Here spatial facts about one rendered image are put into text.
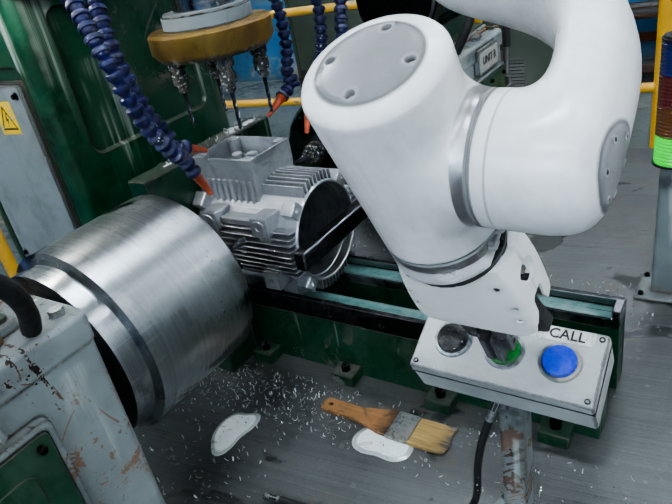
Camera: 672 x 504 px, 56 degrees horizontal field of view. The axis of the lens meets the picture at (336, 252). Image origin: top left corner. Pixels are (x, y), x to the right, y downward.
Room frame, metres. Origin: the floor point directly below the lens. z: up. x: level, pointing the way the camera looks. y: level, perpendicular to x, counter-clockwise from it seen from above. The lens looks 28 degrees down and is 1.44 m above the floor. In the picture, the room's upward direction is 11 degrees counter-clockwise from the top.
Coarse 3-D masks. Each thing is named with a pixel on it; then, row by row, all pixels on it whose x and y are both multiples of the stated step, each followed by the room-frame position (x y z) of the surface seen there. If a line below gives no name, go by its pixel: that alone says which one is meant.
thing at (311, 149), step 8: (296, 120) 1.15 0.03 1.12; (296, 128) 1.16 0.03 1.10; (304, 128) 1.15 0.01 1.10; (312, 128) 1.14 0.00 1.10; (296, 136) 1.17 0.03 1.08; (304, 136) 1.15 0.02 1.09; (312, 136) 1.14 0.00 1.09; (296, 144) 1.17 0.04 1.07; (304, 144) 1.15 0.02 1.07; (312, 144) 1.13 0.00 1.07; (320, 144) 1.12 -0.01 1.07; (296, 152) 1.17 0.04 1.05; (304, 152) 1.11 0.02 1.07; (312, 152) 1.11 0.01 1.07; (320, 152) 1.12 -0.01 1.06; (296, 160) 1.08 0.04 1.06; (304, 160) 1.09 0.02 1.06; (312, 160) 1.11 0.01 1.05; (320, 160) 1.13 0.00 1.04; (328, 160) 1.12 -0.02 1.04; (344, 184) 1.10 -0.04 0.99; (352, 192) 1.10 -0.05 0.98
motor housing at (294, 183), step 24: (288, 168) 0.93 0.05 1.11; (312, 168) 0.92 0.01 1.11; (264, 192) 0.90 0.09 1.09; (288, 192) 0.87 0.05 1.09; (312, 192) 0.98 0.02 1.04; (336, 192) 0.94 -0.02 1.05; (240, 216) 0.88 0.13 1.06; (312, 216) 0.99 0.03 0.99; (336, 216) 0.96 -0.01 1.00; (288, 240) 0.81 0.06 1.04; (264, 264) 0.85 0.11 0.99; (288, 264) 0.82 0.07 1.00; (336, 264) 0.90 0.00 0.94
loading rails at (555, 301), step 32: (352, 256) 0.94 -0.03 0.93; (256, 288) 0.89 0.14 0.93; (352, 288) 0.90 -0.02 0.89; (384, 288) 0.86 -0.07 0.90; (256, 320) 0.90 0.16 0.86; (288, 320) 0.86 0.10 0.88; (320, 320) 0.82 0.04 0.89; (352, 320) 0.78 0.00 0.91; (384, 320) 0.75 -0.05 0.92; (416, 320) 0.72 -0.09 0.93; (576, 320) 0.68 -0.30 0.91; (608, 320) 0.66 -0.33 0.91; (256, 352) 0.87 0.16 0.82; (288, 352) 0.87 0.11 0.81; (320, 352) 0.83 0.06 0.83; (352, 352) 0.79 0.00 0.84; (384, 352) 0.75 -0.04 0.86; (352, 384) 0.76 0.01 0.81; (416, 384) 0.72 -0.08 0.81; (544, 416) 0.60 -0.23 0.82
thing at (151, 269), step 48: (96, 240) 0.66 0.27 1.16; (144, 240) 0.67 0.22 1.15; (192, 240) 0.69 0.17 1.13; (48, 288) 0.60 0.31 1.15; (96, 288) 0.60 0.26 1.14; (144, 288) 0.61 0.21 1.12; (192, 288) 0.64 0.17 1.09; (240, 288) 0.68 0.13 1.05; (96, 336) 0.56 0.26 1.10; (144, 336) 0.57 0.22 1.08; (192, 336) 0.61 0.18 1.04; (240, 336) 0.68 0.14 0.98; (144, 384) 0.56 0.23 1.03; (192, 384) 0.62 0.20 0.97
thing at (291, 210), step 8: (336, 168) 0.93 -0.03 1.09; (336, 176) 0.92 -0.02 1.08; (200, 192) 0.94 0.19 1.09; (200, 200) 0.93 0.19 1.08; (208, 200) 0.94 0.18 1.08; (288, 200) 0.84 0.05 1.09; (200, 208) 0.94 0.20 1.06; (288, 208) 0.83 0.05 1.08; (296, 208) 0.83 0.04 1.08; (288, 216) 0.82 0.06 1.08; (296, 216) 0.83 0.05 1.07; (352, 240) 0.93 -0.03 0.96; (352, 248) 0.92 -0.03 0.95; (304, 280) 0.83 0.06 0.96; (312, 280) 0.83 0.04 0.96; (304, 288) 0.82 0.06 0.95; (312, 288) 0.83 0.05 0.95
